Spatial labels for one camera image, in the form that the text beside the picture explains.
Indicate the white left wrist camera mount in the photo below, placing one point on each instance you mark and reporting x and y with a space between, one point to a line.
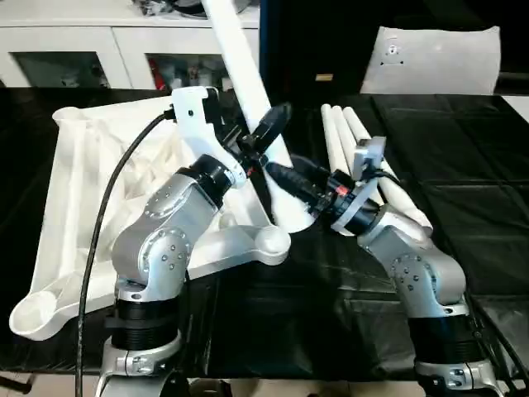
202 124

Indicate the white plastic table leg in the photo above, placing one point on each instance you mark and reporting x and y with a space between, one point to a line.
335 145
240 58
388 178
351 136

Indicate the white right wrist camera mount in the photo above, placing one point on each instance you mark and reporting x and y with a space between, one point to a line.
368 178

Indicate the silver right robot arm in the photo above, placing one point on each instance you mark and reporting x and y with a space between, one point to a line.
421 281

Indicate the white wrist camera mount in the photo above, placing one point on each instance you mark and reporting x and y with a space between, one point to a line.
368 178
202 124

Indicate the red bottle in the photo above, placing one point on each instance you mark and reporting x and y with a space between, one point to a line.
159 76

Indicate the white cushion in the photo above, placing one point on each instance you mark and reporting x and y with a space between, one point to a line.
434 59

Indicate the white plastic table top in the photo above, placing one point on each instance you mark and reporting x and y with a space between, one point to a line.
83 190

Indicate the black work mat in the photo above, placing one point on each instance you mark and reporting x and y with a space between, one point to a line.
463 165

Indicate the small tan label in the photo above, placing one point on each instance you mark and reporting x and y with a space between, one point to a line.
325 78

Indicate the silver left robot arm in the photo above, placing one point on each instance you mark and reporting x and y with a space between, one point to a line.
165 240

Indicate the grey clutter on cabinet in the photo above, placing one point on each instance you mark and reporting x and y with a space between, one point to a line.
178 7

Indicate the white cabinet with glass doors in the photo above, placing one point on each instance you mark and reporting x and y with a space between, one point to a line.
83 50

